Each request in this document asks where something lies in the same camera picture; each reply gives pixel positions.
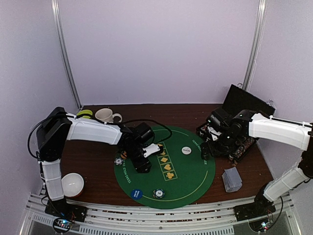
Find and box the decorated ceramic mug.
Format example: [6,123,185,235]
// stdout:
[95,108,123,123]

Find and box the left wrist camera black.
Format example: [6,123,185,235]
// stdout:
[134,122,154,144]

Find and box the round green poker mat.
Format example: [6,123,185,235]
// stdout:
[114,126,216,210]

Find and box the right aluminium post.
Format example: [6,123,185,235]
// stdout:
[242,0,267,92]

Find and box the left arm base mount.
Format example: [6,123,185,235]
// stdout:
[45,198,88,222]

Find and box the playing card deck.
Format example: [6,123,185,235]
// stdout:
[222,167,243,193]

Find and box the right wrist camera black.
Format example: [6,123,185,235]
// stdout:
[206,108,231,131]

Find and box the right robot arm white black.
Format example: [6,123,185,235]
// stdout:
[198,108,313,216]

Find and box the orange big blind button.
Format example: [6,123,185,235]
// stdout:
[121,152,127,159]

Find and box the white dealer button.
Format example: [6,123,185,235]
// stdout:
[181,146,192,155]

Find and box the aluminium rail frame front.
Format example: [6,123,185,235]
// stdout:
[25,192,294,235]

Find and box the green tennis ball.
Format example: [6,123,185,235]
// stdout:
[76,110,93,119]

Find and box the poker chip stack front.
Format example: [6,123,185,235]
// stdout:
[153,188,165,199]

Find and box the black poker chip case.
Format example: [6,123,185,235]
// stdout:
[196,85,276,165]

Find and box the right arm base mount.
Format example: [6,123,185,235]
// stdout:
[233,202,276,221]

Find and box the aluminium post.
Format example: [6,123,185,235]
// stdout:
[242,0,267,92]
[51,0,77,96]

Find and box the left aluminium post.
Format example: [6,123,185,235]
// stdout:
[51,0,77,96]

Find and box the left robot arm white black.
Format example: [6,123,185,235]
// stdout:
[36,107,160,217]

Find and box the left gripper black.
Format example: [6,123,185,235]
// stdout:
[124,144,152,173]

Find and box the white bowl red outside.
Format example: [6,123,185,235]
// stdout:
[62,173,85,198]

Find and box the left black cable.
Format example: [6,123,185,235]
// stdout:
[28,118,173,160]

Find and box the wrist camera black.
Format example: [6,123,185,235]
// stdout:
[134,122,154,144]
[206,108,231,131]

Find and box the blue small blind button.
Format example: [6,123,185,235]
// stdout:
[131,189,143,200]

